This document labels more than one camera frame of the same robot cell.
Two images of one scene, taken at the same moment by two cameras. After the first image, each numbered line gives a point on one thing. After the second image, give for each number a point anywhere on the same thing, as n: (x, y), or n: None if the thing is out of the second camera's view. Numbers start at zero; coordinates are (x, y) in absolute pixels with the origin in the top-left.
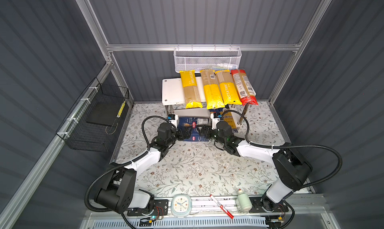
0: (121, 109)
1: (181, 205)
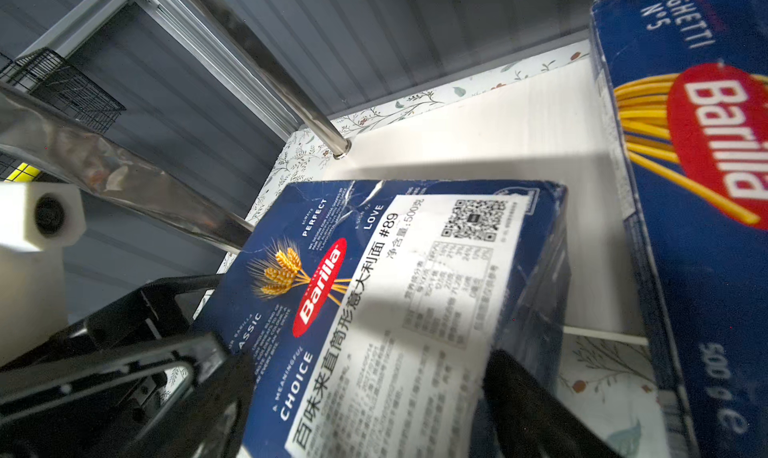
0: (25, 173)
1: None
